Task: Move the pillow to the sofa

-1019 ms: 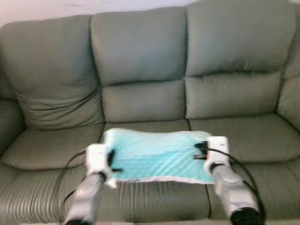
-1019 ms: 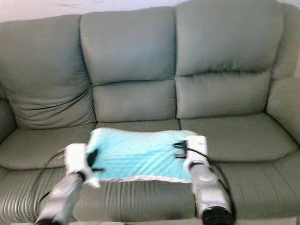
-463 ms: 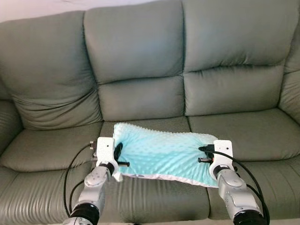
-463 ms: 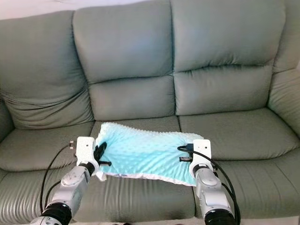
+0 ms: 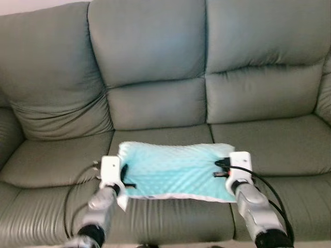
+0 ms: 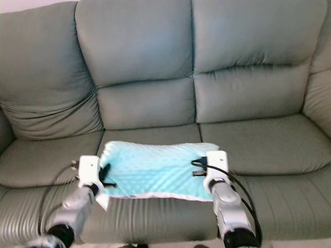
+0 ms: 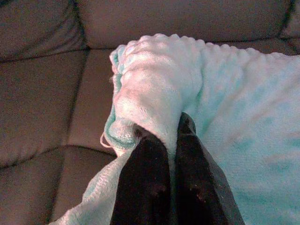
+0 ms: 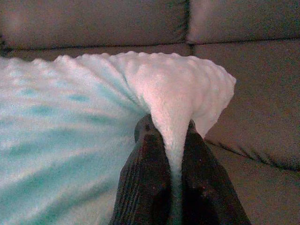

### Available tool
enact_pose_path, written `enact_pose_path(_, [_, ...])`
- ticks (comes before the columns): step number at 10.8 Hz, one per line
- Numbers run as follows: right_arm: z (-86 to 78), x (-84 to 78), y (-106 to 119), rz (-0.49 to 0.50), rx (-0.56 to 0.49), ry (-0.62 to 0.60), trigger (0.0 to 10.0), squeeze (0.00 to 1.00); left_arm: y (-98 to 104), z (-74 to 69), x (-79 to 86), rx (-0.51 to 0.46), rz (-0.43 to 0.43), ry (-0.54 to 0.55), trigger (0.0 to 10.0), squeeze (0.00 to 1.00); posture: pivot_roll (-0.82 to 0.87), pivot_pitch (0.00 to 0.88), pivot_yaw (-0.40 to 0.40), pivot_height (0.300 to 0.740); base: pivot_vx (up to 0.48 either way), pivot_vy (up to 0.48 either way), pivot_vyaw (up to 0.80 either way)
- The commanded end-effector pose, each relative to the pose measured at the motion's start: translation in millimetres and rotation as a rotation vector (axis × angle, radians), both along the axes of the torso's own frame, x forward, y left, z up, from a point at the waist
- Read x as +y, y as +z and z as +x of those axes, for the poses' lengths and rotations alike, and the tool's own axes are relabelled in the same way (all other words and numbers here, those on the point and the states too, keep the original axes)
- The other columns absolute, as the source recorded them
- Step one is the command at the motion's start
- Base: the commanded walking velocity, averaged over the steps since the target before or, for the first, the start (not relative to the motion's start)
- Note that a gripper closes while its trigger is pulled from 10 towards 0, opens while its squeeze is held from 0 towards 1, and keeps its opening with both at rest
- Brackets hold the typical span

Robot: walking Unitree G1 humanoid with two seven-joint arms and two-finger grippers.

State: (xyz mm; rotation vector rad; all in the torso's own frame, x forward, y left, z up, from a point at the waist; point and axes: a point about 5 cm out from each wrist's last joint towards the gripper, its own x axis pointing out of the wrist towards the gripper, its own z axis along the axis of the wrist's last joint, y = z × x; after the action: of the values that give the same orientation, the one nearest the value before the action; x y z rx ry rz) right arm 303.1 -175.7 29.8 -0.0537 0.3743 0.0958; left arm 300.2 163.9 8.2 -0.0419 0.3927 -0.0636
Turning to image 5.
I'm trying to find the teal dotted pillow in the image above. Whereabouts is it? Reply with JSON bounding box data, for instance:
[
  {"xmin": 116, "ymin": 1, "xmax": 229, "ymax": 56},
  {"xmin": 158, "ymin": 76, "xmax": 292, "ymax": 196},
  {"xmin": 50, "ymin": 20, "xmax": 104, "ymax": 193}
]
[{"xmin": 116, "ymin": 141, "xmax": 242, "ymax": 204}]

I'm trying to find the green leather sofa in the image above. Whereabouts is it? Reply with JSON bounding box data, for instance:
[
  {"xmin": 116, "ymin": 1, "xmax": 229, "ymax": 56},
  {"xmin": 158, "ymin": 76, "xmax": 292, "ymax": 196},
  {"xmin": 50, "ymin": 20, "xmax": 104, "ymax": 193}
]
[{"xmin": 0, "ymin": 0, "xmax": 331, "ymax": 246}]

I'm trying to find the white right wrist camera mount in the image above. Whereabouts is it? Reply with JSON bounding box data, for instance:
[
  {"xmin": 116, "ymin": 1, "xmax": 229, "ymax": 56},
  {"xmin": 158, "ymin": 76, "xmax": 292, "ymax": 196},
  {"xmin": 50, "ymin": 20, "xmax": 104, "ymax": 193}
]
[{"xmin": 227, "ymin": 151, "xmax": 253, "ymax": 185}]

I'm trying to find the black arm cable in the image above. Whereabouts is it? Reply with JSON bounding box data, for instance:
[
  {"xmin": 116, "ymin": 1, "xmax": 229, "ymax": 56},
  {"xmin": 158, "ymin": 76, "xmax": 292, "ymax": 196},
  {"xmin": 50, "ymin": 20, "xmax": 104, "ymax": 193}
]
[
  {"xmin": 63, "ymin": 161, "xmax": 103, "ymax": 241},
  {"xmin": 239, "ymin": 166, "xmax": 291, "ymax": 243}
]

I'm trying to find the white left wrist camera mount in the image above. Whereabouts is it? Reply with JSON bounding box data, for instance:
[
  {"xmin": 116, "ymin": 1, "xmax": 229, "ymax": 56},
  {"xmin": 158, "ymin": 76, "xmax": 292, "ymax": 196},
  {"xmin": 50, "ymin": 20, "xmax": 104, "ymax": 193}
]
[{"xmin": 99, "ymin": 155, "xmax": 125, "ymax": 190}]

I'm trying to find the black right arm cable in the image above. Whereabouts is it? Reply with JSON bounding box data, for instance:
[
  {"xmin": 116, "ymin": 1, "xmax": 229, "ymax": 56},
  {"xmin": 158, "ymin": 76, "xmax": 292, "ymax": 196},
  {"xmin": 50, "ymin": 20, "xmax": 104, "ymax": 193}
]
[{"xmin": 239, "ymin": 166, "xmax": 291, "ymax": 243}]

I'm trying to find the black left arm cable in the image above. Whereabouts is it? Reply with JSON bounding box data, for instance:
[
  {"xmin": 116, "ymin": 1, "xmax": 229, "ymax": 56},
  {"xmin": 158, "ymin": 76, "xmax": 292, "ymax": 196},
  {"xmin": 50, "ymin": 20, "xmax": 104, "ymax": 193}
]
[{"xmin": 63, "ymin": 161, "xmax": 103, "ymax": 241}]

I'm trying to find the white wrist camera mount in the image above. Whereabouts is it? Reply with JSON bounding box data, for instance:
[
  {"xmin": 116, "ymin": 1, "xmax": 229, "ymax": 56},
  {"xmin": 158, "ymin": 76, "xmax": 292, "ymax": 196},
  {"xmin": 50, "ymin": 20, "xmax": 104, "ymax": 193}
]
[
  {"xmin": 227, "ymin": 151, "xmax": 253, "ymax": 185},
  {"xmin": 99, "ymin": 155, "xmax": 125, "ymax": 190}
]

